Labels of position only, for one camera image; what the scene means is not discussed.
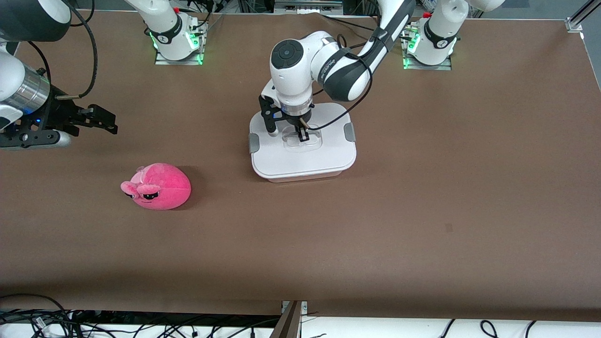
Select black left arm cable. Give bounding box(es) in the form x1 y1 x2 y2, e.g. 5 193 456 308
307 34 374 131

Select translucent pink plastic box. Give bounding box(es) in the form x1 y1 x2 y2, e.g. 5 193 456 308
256 162 354 184

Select brown table mat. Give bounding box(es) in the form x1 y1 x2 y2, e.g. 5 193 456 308
0 9 601 323

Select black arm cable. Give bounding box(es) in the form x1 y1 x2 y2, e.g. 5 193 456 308
26 0 98 100
307 34 374 131

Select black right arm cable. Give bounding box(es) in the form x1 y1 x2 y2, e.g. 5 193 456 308
26 0 98 100

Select looped black cable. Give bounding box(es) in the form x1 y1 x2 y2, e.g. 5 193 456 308
0 294 72 329

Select aluminium post with bracket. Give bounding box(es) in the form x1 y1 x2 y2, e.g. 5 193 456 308
269 300 308 338

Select black cable with white tag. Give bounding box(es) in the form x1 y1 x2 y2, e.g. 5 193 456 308
0 311 99 338

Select long black cable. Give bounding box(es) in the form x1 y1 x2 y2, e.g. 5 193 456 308
157 317 282 338

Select aluminium frame profile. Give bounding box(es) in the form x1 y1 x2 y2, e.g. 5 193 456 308
565 0 601 33

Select black cable across mat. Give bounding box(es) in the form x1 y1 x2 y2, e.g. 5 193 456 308
321 13 382 30

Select pink plush toy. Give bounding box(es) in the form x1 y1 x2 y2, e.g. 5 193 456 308
120 162 192 210

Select white box lid grey clips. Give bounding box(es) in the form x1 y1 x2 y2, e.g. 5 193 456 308
248 103 357 179

